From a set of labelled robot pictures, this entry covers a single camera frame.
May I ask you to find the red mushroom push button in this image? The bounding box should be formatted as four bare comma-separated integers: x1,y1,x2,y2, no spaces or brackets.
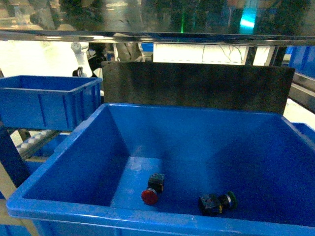
141,173,165,206

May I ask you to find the green mushroom push button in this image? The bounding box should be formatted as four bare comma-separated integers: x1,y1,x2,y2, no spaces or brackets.
198,191,238,216

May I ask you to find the blue bin left upper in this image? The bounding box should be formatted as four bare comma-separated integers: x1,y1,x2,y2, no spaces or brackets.
7,104,315,236

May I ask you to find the blue bin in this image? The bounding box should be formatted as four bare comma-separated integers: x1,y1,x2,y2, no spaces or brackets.
7,104,315,236
0,75,102,131

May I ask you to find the black backing panel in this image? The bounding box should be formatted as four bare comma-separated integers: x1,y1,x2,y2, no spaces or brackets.
102,61,295,114

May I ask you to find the blue bin left lower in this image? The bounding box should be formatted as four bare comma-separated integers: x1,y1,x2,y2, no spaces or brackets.
0,75,102,131

